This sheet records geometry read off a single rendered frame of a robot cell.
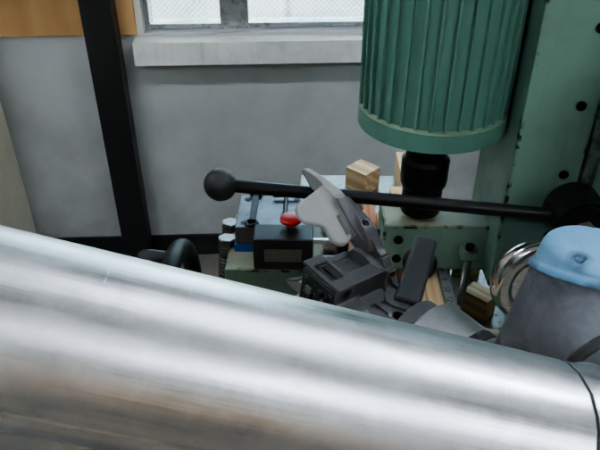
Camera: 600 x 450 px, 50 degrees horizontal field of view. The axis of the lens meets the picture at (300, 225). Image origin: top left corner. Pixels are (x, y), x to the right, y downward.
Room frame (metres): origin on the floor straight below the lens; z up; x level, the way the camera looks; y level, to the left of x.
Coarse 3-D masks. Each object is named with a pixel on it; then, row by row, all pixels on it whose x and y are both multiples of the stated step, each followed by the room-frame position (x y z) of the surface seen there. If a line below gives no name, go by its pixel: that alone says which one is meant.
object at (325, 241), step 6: (318, 240) 0.76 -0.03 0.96; (324, 240) 0.76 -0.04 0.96; (324, 246) 0.75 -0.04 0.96; (330, 246) 0.75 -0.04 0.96; (336, 246) 0.75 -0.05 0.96; (342, 246) 0.72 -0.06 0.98; (324, 252) 0.75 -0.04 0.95; (330, 252) 0.75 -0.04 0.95; (336, 252) 0.75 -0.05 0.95; (342, 252) 0.72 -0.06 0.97
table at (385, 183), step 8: (328, 176) 1.05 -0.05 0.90; (336, 176) 1.05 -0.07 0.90; (344, 176) 1.05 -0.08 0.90; (384, 176) 1.05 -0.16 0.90; (392, 176) 1.05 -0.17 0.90; (304, 184) 1.02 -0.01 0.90; (336, 184) 1.02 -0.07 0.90; (344, 184) 1.02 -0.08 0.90; (384, 184) 1.02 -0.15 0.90; (392, 184) 1.02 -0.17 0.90; (384, 192) 1.00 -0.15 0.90; (376, 208) 0.94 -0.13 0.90
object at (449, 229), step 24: (384, 216) 0.71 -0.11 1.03; (408, 216) 0.71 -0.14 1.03; (456, 216) 0.71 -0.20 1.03; (480, 216) 0.71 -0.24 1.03; (384, 240) 0.69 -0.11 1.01; (408, 240) 0.69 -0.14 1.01; (456, 240) 0.69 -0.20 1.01; (480, 240) 0.69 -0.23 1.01; (456, 264) 0.69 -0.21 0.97; (480, 264) 0.69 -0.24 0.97
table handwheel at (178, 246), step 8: (176, 240) 0.78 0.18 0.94; (184, 240) 0.79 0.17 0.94; (168, 248) 0.76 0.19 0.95; (176, 248) 0.75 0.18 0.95; (184, 248) 0.77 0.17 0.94; (192, 248) 0.81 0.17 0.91; (168, 256) 0.73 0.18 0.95; (176, 256) 0.73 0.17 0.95; (184, 256) 0.75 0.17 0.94; (192, 256) 0.82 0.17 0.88; (168, 264) 0.71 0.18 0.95; (176, 264) 0.72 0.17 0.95; (184, 264) 0.84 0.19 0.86; (192, 264) 0.84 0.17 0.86; (200, 264) 0.86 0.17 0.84; (200, 272) 0.85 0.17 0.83
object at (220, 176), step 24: (216, 192) 0.57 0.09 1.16; (240, 192) 0.58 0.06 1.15; (264, 192) 0.58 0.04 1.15; (288, 192) 0.58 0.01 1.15; (312, 192) 0.58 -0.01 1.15; (360, 192) 0.58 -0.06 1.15; (552, 192) 0.60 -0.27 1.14; (576, 192) 0.58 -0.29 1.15; (504, 216) 0.58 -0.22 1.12; (528, 216) 0.57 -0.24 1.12; (552, 216) 0.57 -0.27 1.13; (576, 216) 0.55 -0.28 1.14
